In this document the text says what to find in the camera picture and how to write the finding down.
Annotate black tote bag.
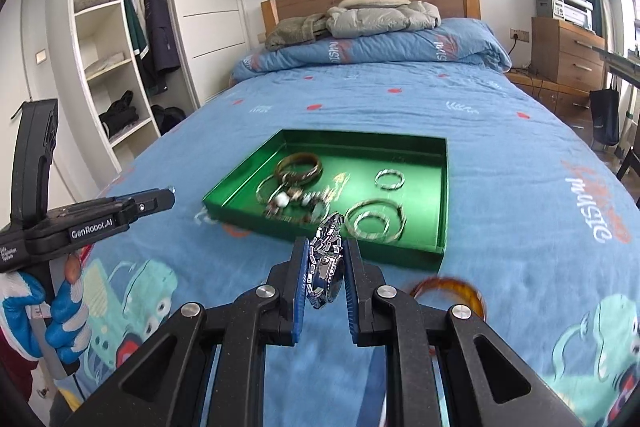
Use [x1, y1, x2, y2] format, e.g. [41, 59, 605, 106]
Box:
[588, 74, 621, 147]

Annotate desk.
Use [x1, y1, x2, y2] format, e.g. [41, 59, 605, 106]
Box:
[592, 44, 640, 84]

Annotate person's left hand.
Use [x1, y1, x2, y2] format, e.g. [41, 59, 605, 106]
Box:
[0, 256, 92, 364]

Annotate black backpack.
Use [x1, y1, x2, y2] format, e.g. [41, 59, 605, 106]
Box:
[149, 105, 187, 136]

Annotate folded light clothes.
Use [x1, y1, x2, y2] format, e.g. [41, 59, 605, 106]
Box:
[84, 51, 126, 76]

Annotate green metal tray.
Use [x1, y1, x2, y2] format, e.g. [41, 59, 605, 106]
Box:
[201, 129, 449, 272]

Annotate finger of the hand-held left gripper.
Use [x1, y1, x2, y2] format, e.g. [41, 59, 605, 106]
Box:
[116, 188, 177, 223]

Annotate large thin silver bangle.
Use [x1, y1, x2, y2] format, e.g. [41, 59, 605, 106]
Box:
[344, 199, 407, 242]

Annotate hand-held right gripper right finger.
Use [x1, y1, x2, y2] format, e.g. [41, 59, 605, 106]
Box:
[342, 237, 587, 427]

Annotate hanging green and white garment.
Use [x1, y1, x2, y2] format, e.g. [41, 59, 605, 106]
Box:
[122, 0, 151, 68]

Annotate amber resin bangle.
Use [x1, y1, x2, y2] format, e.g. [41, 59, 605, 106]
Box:
[409, 275, 487, 322]

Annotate black and white bead bracelet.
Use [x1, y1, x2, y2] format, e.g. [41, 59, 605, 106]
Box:
[266, 188, 332, 224]

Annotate olive green garment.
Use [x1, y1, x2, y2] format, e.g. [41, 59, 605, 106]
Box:
[263, 12, 334, 53]

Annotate low wooden nightstand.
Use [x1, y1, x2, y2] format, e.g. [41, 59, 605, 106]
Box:
[504, 71, 596, 128]

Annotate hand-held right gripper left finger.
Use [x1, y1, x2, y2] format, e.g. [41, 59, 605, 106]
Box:
[65, 237, 311, 427]

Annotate folded blue duvet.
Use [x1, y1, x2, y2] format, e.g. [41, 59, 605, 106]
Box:
[230, 17, 514, 83]

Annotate person's left forearm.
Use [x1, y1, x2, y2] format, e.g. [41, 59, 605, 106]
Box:
[0, 327, 42, 409]

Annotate silver wristwatch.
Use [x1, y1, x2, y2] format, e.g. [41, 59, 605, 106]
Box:
[305, 212, 347, 311]

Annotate white printer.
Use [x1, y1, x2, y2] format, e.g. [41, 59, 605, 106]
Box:
[532, 0, 595, 32]

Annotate wooden drawer cabinet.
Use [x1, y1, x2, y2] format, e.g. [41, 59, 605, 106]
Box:
[530, 16, 609, 96]

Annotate hanging dark jacket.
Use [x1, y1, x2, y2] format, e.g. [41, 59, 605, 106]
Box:
[137, 0, 182, 96]

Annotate brown and green bangle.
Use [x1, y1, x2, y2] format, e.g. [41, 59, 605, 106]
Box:
[276, 152, 324, 186]

